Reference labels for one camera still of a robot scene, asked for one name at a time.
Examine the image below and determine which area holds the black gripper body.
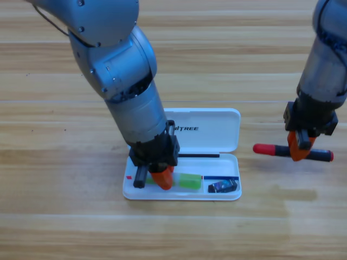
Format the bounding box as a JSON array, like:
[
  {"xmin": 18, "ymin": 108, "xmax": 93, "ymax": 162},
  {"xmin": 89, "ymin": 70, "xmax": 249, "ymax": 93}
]
[
  {"xmin": 128, "ymin": 120, "xmax": 181, "ymax": 189},
  {"xmin": 283, "ymin": 92, "xmax": 339, "ymax": 151}
]

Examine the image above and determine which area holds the green and white glue stick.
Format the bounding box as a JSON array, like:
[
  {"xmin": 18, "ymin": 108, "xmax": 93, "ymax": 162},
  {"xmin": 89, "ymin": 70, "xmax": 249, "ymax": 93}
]
[{"xmin": 145, "ymin": 173, "xmax": 203, "ymax": 191}]

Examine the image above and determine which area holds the red and black marker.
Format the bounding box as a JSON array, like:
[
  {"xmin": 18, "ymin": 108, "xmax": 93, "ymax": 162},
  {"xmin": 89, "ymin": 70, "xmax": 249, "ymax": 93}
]
[{"xmin": 252, "ymin": 143, "xmax": 335, "ymax": 163}]

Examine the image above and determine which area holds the dark blue eraser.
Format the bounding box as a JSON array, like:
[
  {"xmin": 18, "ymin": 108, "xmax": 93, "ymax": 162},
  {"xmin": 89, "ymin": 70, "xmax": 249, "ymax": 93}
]
[{"xmin": 208, "ymin": 180, "xmax": 239, "ymax": 194}]

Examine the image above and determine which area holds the white Unitree pencil case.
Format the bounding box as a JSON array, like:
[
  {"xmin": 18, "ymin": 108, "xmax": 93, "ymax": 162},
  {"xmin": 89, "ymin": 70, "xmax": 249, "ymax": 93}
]
[{"xmin": 122, "ymin": 107, "xmax": 242, "ymax": 202}]

